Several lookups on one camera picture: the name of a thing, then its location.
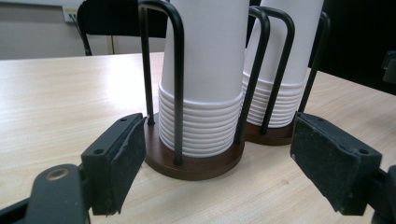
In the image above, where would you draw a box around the white wall outlet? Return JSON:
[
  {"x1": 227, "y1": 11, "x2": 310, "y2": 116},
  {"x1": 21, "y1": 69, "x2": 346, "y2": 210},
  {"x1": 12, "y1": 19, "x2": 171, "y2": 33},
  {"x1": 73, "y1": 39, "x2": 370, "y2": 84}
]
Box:
[{"x1": 62, "y1": 5, "x2": 83, "y2": 23}]

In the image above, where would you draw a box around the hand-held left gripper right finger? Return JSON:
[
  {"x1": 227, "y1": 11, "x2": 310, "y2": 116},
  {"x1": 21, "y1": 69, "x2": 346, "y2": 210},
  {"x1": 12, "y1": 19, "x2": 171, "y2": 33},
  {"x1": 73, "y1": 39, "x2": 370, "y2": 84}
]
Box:
[{"x1": 290, "y1": 111, "x2": 383, "y2": 217}]

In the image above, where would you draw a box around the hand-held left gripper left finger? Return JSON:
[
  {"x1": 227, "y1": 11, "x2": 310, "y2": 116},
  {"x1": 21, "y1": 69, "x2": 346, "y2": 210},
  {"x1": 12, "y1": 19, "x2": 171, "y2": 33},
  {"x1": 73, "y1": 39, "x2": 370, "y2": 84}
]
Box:
[{"x1": 79, "y1": 112, "x2": 148, "y2": 217}]

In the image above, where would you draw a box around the brown double cup holder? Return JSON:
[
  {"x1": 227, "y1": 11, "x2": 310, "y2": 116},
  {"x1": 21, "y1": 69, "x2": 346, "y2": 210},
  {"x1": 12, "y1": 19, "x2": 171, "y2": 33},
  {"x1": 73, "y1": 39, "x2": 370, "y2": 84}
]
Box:
[{"x1": 137, "y1": 0, "x2": 332, "y2": 181}]

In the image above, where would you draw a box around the black folding chair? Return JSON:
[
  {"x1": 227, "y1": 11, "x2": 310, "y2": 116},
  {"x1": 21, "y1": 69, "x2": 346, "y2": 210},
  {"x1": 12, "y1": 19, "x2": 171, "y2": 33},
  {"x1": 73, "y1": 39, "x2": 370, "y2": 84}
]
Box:
[{"x1": 77, "y1": 0, "x2": 169, "y2": 57}]

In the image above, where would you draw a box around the stack of white paper cups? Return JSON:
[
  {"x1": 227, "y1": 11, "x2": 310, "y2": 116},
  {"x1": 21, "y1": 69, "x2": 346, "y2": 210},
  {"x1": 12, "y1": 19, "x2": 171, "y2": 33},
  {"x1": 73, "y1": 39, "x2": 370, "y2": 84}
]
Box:
[
  {"x1": 242, "y1": 0, "x2": 325, "y2": 129},
  {"x1": 158, "y1": 0, "x2": 250, "y2": 158}
]

